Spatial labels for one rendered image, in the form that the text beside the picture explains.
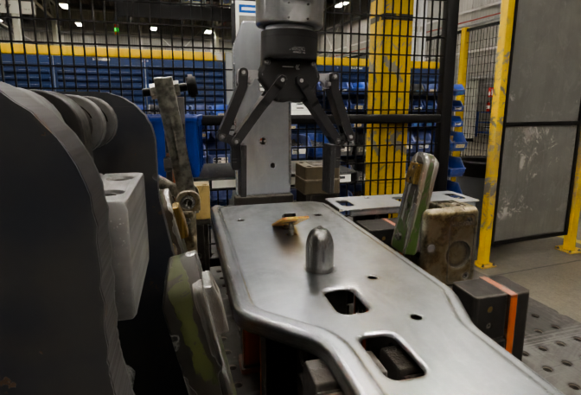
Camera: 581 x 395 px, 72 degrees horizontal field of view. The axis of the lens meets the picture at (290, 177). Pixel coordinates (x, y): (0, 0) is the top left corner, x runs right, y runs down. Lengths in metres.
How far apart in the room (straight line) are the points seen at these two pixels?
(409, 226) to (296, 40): 0.28
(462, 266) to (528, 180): 2.95
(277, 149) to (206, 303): 0.63
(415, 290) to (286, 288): 0.13
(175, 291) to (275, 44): 0.38
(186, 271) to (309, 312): 0.19
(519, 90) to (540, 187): 0.81
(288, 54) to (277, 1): 0.06
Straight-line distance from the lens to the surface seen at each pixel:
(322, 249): 0.44
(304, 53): 0.53
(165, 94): 0.52
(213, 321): 0.22
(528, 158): 3.51
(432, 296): 0.43
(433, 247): 0.58
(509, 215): 3.47
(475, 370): 0.34
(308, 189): 0.82
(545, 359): 0.98
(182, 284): 0.21
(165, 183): 0.54
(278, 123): 0.82
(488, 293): 0.48
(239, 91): 0.53
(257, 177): 0.82
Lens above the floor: 1.18
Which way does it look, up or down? 10 degrees down
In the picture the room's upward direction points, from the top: straight up
